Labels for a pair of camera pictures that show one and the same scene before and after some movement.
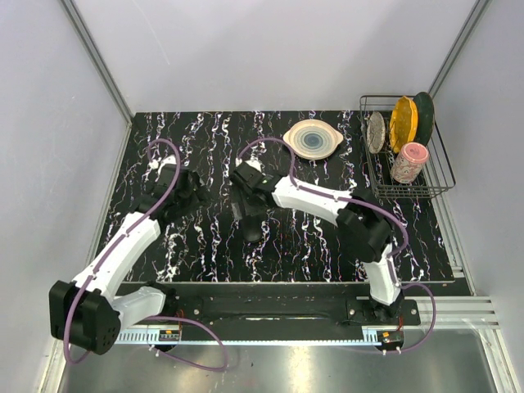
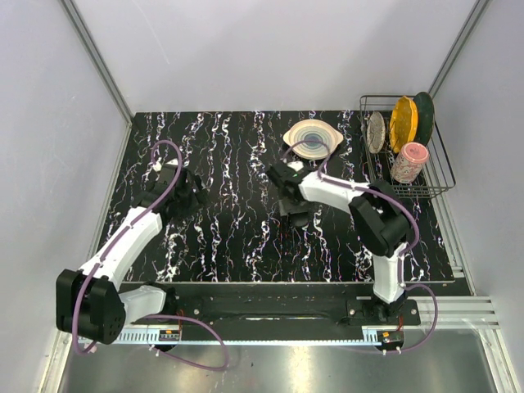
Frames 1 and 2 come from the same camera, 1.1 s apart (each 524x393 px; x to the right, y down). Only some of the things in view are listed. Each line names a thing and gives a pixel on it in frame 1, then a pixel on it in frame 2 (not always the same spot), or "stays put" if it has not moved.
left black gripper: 199,196 stays put
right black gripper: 239,196 to 285,207
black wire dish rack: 404,154 stays put
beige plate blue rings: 312,139 stays put
